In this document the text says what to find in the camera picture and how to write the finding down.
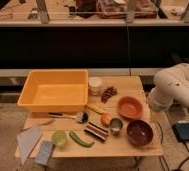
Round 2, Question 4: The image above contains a wooden handled fork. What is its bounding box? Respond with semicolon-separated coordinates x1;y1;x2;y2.
23;119;55;131

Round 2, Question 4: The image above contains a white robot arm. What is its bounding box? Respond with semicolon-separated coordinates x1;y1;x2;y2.
147;63;189;111

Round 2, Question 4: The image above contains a white paper cup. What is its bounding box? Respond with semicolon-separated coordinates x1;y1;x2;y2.
89;77;102;95

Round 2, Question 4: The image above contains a brown grape cluster toy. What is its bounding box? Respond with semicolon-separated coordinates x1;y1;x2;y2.
101;86;117;103

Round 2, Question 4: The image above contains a yellow banana toy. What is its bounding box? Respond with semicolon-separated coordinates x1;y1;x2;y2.
86;104;105;114

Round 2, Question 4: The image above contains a black dish brush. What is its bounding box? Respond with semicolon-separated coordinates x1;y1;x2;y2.
50;112;88;123

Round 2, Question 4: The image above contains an orange toy fruit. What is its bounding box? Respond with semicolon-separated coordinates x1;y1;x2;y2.
101;113;111;127

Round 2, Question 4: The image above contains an orange bowl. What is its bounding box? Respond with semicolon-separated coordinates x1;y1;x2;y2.
117;96;143;119

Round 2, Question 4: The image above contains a small metal cup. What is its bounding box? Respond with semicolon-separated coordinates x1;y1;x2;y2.
109;118;123;135

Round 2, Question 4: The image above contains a yellow plastic bin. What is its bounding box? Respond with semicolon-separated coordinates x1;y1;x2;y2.
17;69;88;112

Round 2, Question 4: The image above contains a striped dark sponge block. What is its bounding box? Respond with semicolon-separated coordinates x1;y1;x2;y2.
84;122;108;142

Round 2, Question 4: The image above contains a green chili pepper toy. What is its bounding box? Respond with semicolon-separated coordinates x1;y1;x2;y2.
69;132;95;148

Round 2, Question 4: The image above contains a green plastic cup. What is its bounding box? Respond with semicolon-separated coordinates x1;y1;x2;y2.
52;130;67;148

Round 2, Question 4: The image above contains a dark red bowl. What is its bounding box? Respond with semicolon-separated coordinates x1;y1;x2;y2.
126;120;153;147

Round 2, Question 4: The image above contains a grey folded cloth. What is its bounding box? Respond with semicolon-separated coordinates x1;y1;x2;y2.
17;127;42;164

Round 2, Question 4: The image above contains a blue sponge cloth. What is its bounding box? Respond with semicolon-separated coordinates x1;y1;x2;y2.
35;141;53;166

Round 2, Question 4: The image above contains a black foot pedal box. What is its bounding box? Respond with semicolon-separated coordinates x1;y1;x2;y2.
172;123;189;142

